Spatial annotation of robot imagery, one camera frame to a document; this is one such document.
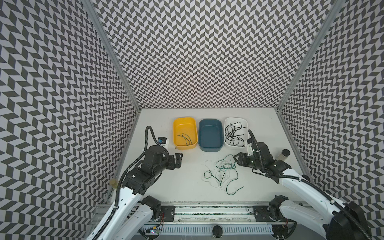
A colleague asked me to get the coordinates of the spice jar black lid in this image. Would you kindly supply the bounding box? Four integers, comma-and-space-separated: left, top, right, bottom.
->
276, 149, 291, 161

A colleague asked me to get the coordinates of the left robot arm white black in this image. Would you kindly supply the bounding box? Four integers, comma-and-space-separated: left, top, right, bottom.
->
87, 126, 183, 240

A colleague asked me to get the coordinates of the left corner aluminium post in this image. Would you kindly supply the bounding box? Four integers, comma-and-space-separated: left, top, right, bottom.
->
82, 0, 141, 112

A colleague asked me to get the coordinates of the cable bundle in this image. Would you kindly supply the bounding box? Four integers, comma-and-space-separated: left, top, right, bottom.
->
203, 154, 244, 196

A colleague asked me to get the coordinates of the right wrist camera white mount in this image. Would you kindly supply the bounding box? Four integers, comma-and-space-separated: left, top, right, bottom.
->
246, 138, 254, 156

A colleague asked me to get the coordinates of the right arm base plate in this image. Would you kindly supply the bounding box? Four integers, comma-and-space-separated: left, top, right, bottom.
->
252, 205, 274, 223

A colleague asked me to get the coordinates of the small yellow round object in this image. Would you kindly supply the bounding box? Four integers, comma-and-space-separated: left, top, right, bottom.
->
109, 179, 119, 190

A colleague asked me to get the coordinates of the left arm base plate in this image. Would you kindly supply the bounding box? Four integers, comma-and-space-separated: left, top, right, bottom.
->
157, 205, 176, 223

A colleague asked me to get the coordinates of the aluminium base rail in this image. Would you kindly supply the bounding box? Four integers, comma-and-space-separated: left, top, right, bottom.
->
95, 201, 289, 226

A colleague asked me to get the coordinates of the right corner aluminium post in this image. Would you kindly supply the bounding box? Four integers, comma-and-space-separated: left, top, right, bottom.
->
276, 0, 346, 113

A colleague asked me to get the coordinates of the dark teal plastic bin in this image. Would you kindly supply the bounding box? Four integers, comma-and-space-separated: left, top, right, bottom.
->
199, 119, 224, 152

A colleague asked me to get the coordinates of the black cable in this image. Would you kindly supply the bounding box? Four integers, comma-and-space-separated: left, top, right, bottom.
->
224, 121, 249, 148

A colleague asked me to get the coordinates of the corner aluminium post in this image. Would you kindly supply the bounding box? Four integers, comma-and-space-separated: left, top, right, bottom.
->
276, 0, 346, 113
82, 0, 141, 112

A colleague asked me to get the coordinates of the white plastic bin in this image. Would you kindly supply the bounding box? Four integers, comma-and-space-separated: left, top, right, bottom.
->
224, 117, 249, 149

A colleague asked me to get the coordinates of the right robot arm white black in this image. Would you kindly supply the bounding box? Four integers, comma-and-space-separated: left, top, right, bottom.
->
234, 130, 372, 240

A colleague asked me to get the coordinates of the yellow plastic bin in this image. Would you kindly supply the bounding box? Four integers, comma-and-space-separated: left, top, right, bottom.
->
173, 117, 199, 150

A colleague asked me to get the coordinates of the green cable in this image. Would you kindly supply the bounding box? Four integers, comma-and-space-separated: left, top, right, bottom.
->
176, 132, 194, 147

